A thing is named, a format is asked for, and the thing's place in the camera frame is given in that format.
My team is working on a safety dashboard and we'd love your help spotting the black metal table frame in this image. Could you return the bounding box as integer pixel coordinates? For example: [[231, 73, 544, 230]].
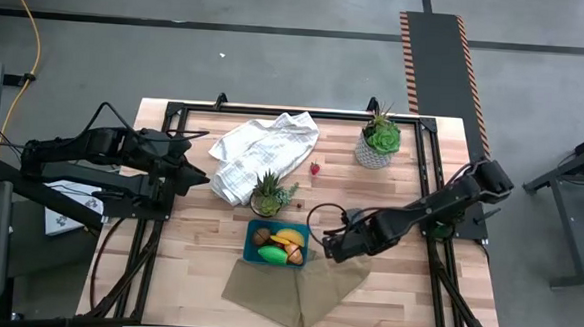
[[517, 119, 584, 291]]

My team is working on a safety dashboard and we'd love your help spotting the blue plastic tupperware container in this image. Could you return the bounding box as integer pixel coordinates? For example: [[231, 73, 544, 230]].
[[242, 218, 312, 270]]

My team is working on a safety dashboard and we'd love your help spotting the white triangle-patterned planter with plant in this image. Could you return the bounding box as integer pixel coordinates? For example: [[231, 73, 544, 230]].
[[354, 100, 404, 172]]

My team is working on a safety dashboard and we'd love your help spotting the green toy mango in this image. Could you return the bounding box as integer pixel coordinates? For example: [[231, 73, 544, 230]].
[[256, 245, 290, 266]]

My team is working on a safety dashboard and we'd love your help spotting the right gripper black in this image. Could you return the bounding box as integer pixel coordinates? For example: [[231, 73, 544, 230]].
[[321, 212, 393, 268]]

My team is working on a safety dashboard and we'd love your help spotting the black cable clamp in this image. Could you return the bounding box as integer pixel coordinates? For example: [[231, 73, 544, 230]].
[[3, 70, 37, 90]]

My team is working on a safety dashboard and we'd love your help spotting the yellow cable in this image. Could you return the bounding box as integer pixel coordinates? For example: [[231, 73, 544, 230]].
[[0, 0, 45, 161]]

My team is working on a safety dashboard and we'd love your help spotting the black mat with striped edges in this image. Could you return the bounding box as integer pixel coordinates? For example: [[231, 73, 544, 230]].
[[389, 9, 505, 186]]

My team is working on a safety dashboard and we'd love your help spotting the white checked kitchen towel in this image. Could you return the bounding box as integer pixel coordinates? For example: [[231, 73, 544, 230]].
[[205, 106, 322, 211]]

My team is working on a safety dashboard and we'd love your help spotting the small spiky succulent pot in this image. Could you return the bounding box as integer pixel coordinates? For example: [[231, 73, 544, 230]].
[[247, 168, 302, 220]]

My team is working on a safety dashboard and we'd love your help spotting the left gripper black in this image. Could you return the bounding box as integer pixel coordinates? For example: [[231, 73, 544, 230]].
[[137, 129, 213, 199]]

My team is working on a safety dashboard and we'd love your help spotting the orange toy fruit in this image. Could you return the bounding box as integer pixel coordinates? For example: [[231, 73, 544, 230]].
[[284, 242, 305, 266]]

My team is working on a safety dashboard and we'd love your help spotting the white paper booklet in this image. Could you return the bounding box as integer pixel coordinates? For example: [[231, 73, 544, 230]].
[[42, 179, 106, 240]]

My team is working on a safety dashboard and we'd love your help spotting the black aluminium table frame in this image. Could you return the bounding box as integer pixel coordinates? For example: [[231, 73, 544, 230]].
[[75, 83, 515, 327]]

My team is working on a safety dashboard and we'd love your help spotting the yellow toy banana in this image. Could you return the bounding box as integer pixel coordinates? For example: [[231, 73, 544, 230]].
[[275, 227, 307, 248]]

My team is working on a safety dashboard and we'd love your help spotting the brown toy kiwi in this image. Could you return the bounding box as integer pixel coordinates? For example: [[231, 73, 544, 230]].
[[252, 227, 273, 248]]

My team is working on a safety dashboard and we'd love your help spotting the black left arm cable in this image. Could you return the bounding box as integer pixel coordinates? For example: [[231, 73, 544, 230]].
[[77, 99, 212, 145]]

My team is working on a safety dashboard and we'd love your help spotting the black diagonal metal beam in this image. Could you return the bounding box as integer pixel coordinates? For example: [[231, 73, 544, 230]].
[[0, 157, 109, 233]]

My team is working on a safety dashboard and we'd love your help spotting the tan cloth napkin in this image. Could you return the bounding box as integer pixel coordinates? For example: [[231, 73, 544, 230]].
[[219, 242, 373, 327]]

